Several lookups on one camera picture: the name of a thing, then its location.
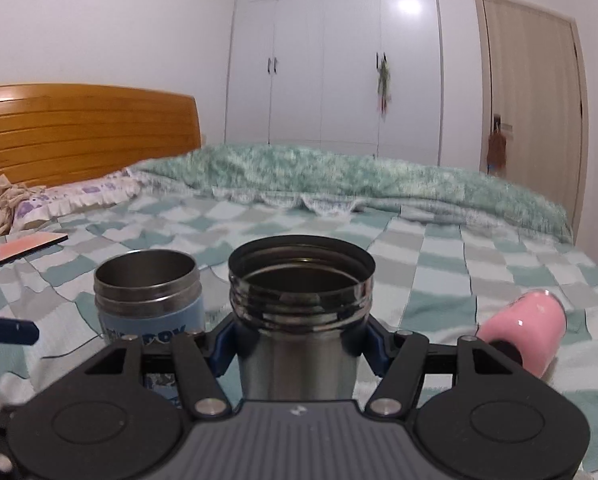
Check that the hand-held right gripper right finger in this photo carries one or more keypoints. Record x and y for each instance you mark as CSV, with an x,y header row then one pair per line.
x,y
379,348

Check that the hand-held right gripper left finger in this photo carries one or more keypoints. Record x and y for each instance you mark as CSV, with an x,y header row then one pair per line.
x,y
222,348

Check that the plain stainless steel cup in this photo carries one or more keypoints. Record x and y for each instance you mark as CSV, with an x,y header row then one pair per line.
x,y
299,320

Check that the blue-labelled stainless steel cup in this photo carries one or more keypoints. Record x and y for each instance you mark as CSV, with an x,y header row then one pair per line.
x,y
149,305

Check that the pink cup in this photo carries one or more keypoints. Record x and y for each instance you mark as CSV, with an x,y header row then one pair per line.
x,y
526,325

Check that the pink flat board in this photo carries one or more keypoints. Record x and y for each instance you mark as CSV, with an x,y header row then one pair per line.
x,y
26,248

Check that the checkered bed sheet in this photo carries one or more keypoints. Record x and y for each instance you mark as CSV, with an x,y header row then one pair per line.
x,y
444,280

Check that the beige crumpled cloth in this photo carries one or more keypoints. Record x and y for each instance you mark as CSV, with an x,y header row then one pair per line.
x,y
1,205

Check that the purple floral pillow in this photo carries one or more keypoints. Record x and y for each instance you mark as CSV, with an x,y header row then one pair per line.
x,y
74,197

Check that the green fluffy blanket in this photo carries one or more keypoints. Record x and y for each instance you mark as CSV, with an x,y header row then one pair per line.
x,y
379,180

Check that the wooden headboard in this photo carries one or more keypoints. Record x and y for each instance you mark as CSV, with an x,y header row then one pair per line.
x,y
84,132

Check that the brown hanging ornament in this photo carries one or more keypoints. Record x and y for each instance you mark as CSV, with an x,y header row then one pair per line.
x,y
496,147

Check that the green hanging ornament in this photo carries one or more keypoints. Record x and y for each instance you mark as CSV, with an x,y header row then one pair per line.
x,y
383,82

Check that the beige door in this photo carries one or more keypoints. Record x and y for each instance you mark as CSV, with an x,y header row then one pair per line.
x,y
531,100

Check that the white wardrobe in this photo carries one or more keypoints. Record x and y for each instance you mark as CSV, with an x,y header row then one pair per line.
x,y
329,55

